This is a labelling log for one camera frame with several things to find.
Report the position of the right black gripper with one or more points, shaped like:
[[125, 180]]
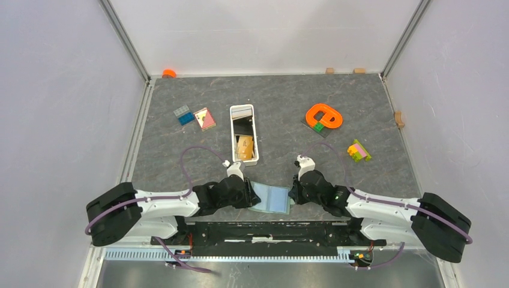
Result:
[[295, 192]]

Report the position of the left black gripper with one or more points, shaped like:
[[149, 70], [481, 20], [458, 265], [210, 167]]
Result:
[[249, 197]]

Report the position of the green card holder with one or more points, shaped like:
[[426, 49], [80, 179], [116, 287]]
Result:
[[274, 199]]

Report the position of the black VIP card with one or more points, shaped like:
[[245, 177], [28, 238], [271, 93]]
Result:
[[243, 126]]

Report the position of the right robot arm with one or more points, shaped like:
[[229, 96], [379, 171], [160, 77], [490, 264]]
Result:
[[429, 221]]

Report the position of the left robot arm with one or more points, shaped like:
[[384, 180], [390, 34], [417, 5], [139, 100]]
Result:
[[124, 211]]

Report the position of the gold cards in tray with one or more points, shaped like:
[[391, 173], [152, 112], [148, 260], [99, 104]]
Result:
[[245, 148]]

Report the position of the white rectangular tray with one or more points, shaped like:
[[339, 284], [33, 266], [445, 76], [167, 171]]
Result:
[[240, 111]]

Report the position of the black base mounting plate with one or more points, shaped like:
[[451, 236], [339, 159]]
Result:
[[207, 233]]

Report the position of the green lego brick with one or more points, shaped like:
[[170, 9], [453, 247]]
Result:
[[319, 128]]

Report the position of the pink yellow green brick stack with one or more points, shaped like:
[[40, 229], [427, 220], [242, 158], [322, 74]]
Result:
[[358, 152]]

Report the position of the orange curved track piece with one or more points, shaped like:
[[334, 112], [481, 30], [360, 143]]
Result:
[[324, 114]]

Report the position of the pink wooden block puzzle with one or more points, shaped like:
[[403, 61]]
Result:
[[204, 119]]

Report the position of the blue grey lego bricks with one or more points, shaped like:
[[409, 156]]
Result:
[[184, 115]]

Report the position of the curved wooden piece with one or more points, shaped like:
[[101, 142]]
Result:
[[399, 119]]

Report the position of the wooden block right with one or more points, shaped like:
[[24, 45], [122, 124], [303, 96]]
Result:
[[359, 71]]

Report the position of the orange tape roll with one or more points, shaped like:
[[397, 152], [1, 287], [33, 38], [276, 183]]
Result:
[[168, 73]]

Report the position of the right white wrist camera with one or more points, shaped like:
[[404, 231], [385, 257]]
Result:
[[305, 164]]

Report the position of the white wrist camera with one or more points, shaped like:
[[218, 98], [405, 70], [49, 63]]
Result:
[[234, 169], [305, 164]]

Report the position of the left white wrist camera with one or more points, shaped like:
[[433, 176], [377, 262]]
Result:
[[234, 169]]

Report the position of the aluminium frame rail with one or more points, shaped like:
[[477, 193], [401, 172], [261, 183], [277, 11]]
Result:
[[308, 251]]

